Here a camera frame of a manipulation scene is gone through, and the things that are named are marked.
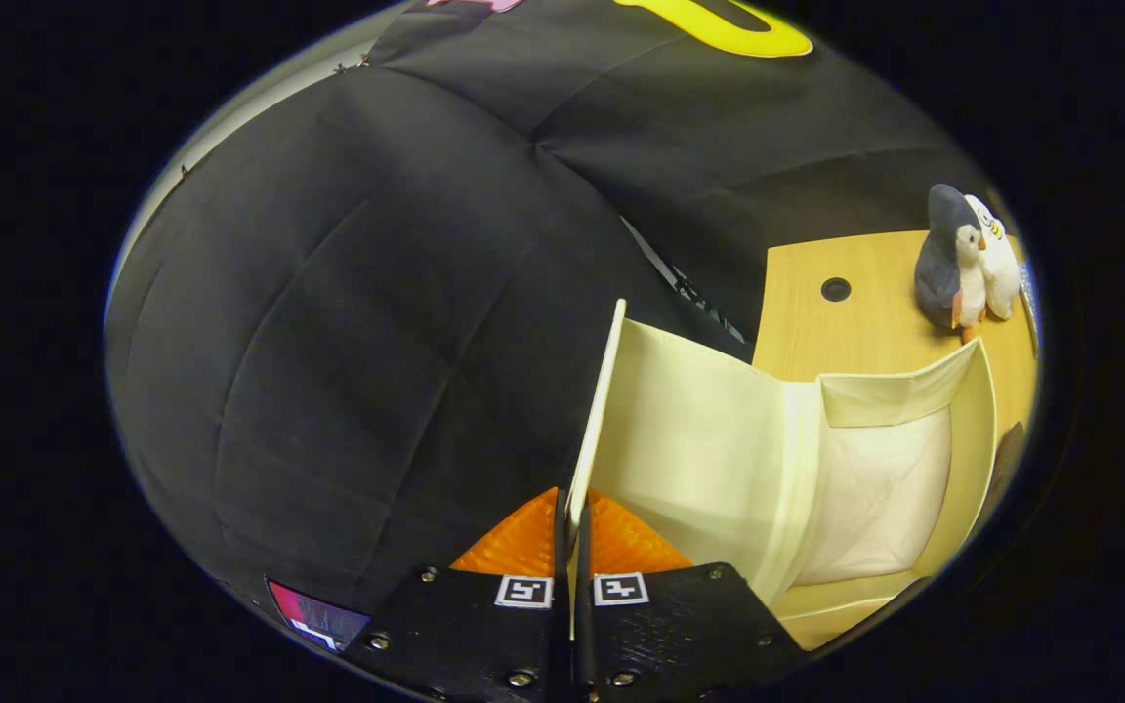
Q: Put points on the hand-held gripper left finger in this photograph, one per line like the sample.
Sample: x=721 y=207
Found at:
x=484 y=644

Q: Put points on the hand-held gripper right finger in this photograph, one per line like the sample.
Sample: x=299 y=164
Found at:
x=680 y=635

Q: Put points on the white duck plush toy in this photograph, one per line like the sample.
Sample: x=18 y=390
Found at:
x=1002 y=273

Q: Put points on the grey metal stand bar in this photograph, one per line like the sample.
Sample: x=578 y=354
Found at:
x=689 y=289

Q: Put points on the beige fabric storage box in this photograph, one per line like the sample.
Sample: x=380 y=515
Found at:
x=699 y=439

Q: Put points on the computer screen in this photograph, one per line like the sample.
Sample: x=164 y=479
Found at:
x=318 y=617

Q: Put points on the grey penguin plush toy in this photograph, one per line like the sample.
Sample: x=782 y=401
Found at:
x=938 y=264

